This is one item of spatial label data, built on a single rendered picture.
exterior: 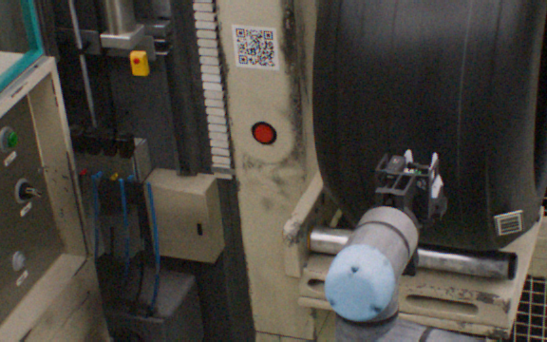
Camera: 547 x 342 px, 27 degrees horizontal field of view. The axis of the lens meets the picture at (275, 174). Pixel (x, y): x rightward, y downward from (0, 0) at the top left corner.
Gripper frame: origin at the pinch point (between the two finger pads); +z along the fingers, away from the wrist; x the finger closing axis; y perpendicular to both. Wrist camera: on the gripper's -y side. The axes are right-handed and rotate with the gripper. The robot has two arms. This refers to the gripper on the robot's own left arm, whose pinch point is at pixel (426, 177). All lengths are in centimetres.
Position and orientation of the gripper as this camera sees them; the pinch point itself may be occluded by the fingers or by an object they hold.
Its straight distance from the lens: 161.1
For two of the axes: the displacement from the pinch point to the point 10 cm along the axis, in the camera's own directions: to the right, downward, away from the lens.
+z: 3.4, -4.2, 8.4
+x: -9.4, -1.2, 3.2
